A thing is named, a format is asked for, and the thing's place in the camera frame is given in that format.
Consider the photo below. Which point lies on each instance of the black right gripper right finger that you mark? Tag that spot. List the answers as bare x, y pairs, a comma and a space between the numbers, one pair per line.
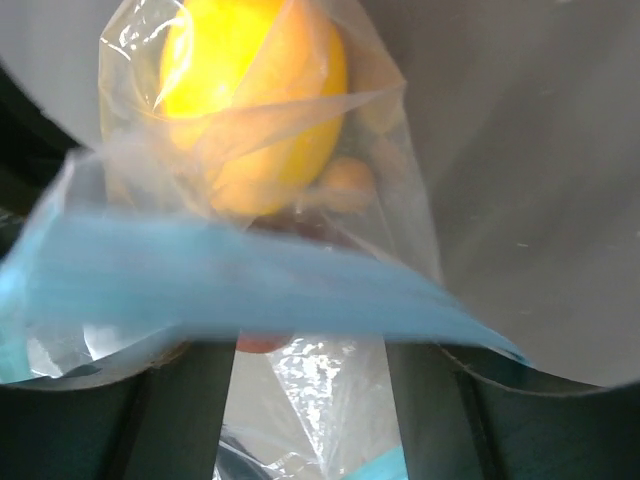
470, 413

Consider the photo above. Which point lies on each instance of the clear zip top bag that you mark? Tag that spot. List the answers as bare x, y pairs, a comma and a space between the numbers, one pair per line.
125, 236

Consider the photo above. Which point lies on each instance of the yellow fake lemon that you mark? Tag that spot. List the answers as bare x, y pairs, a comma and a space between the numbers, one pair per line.
252, 86

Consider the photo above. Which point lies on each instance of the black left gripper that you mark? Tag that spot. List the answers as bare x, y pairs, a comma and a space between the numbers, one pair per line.
32, 148

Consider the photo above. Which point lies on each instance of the small tan fake mushroom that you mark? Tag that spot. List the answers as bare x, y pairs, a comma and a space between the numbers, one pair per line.
347, 185

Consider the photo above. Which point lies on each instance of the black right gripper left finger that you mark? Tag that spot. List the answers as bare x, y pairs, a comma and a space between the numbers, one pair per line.
109, 421

